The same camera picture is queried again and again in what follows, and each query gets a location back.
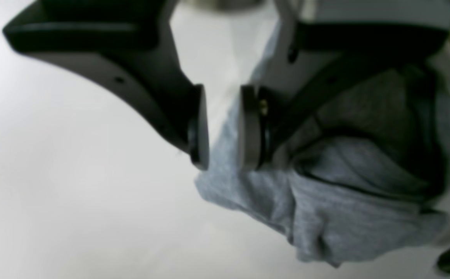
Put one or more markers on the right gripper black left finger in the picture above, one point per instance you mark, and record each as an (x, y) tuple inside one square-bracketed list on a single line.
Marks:
[(127, 47)]

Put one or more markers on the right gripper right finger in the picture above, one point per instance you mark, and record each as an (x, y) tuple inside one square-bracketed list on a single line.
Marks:
[(312, 64)]

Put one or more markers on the grey T-shirt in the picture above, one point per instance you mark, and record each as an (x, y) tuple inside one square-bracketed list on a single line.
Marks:
[(359, 178)]

